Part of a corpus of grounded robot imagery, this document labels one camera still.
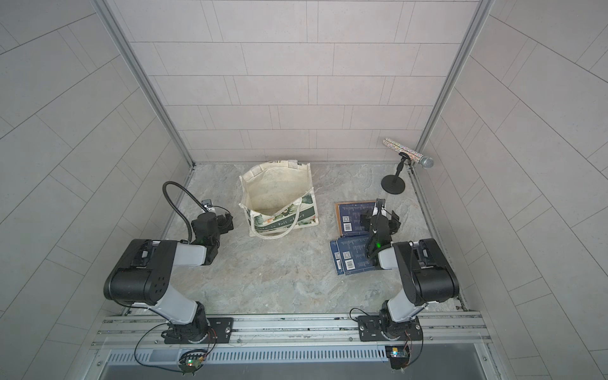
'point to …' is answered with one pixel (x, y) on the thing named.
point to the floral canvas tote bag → (276, 196)
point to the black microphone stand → (394, 184)
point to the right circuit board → (399, 355)
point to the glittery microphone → (424, 161)
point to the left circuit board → (191, 360)
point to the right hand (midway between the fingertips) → (380, 207)
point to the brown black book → (337, 212)
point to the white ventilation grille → (335, 354)
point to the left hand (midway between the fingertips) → (219, 211)
